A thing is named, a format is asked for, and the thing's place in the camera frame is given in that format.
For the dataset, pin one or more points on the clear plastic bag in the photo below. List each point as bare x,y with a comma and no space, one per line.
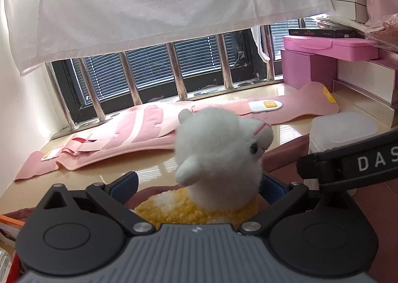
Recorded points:
382,33

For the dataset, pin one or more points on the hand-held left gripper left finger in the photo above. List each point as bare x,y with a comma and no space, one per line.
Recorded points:
124,186

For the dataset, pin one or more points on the dark window blind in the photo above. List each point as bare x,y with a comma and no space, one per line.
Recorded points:
149,65

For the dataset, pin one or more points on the large white gift box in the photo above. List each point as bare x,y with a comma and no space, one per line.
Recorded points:
367,79

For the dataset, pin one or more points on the cream flat box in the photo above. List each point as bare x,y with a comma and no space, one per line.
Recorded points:
357,106

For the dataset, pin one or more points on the orange board edge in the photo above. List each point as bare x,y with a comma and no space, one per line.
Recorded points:
11,219

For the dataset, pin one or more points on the translucent plastic container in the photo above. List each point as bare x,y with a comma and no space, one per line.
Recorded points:
342,127

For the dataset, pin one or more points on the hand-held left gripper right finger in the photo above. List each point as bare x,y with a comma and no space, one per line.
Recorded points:
273,188

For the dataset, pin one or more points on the narrow white hanging cloth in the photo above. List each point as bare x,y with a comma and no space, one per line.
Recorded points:
260,44

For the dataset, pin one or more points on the white curtain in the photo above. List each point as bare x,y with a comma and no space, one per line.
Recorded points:
155,0

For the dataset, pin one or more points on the white and yellow plush alpaca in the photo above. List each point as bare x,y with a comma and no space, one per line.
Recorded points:
217,149

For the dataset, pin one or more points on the black flat box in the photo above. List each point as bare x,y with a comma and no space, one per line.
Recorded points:
323,33

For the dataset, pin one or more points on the pink waist support belt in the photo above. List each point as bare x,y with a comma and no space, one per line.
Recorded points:
149,134

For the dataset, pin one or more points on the pink flat case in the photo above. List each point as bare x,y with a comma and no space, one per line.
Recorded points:
329,46

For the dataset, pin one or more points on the pink cardboard box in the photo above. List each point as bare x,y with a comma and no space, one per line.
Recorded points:
304,68

